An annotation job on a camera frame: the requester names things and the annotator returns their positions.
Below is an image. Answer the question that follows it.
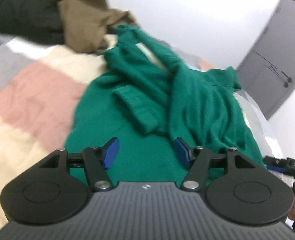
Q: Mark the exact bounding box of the green hooded sweatshirt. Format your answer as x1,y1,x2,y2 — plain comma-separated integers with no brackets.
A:
64,25,262,184

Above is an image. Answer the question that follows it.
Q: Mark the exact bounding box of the brown jacket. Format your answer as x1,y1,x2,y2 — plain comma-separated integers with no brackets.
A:
58,0,138,54

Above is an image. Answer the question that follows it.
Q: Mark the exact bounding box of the black garment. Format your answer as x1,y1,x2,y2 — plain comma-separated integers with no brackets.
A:
0,0,64,45

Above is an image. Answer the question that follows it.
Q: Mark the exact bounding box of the black door handle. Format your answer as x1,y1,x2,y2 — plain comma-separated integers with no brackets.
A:
280,70,292,88

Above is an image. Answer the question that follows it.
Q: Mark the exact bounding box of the patchwork bed cover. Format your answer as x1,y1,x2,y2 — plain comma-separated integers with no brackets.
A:
0,35,295,239

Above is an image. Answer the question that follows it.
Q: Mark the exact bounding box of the grey door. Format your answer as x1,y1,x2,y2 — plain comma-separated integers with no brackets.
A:
237,0,295,119

